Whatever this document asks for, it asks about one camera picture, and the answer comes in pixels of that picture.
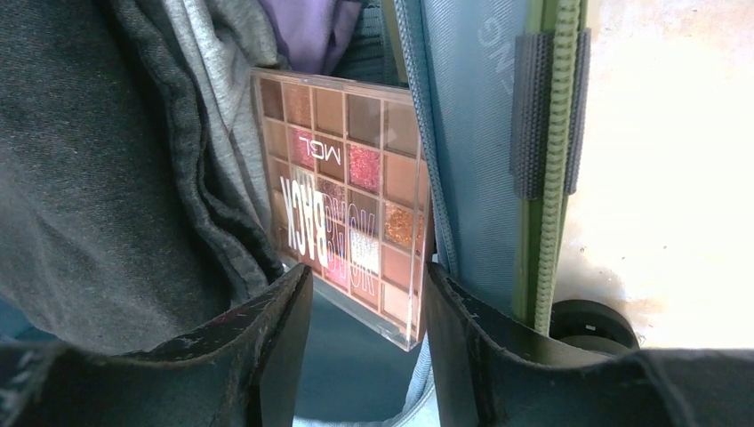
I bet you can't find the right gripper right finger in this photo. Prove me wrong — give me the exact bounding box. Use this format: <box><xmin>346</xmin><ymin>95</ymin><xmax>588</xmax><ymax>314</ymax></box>
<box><xmin>423</xmin><ymin>262</ymin><xmax>753</xmax><ymax>426</ymax></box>

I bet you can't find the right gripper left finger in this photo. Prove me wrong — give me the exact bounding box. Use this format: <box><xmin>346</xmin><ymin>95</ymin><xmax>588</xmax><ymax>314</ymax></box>
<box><xmin>1</xmin><ymin>264</ymin><xmax>313</xmax><ymax>426</ymax></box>

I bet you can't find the black garment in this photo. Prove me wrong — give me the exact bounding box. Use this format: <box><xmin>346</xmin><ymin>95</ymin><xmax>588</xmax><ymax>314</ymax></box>
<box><xmin>1</xmin><ymin>1</ymin><xmax>283</xmax><ymax>354</ymax></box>

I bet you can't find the eyeshadow palette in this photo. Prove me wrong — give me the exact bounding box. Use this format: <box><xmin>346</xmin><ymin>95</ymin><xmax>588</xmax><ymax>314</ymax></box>
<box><xmin>252</xmin><ymin>68</ymin><xmax>434</xmax><ymax>350</ymax></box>

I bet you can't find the green suitcase blue lining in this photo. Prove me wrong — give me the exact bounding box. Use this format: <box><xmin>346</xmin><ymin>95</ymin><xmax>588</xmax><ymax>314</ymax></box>
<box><xmin>0</xmin><ymin>0</ymin><xmax>643</xmax><ymax>427</ymax></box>

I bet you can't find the purple t-shirt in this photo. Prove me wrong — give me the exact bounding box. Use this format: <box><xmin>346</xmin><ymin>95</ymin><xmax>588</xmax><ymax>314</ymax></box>
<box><xmin>260</xmin><ymin>0</ymin><xmax>363</xmax><ymax>75</ymax></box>

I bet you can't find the grey garment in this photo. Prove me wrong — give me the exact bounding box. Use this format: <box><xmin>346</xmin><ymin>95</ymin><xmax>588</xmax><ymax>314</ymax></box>
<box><xmin>162</xmin><ymin>0</ymin><xmax>280</xmax><ymax>232</ymax></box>

